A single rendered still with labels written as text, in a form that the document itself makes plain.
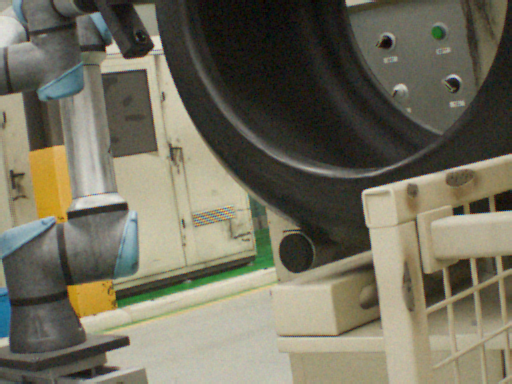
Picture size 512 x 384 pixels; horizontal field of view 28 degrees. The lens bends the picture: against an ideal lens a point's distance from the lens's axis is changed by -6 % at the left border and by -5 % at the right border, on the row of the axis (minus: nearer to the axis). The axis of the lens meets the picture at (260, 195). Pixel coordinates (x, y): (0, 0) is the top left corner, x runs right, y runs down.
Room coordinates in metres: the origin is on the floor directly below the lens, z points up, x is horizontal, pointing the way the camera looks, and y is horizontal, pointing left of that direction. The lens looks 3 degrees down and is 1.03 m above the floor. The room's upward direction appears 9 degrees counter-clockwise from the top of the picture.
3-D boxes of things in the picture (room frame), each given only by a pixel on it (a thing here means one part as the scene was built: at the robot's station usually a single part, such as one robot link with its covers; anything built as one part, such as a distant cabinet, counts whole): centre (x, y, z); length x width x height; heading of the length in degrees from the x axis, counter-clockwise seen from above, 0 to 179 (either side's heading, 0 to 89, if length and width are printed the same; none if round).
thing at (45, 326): (1.88, 0.43, 0.77); 0.15 x 0.15 x 0.10
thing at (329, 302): (1.30, -0.14, 0.83); 0.36 x 0.09 x 0.06; 139
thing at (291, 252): (1.30, -0.14, 0.90); 0.35 x 0.05 x 0.05; 139
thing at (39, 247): (1.88, 0.42, 0.88); 0.13 x 0.12 x 0.14; 95
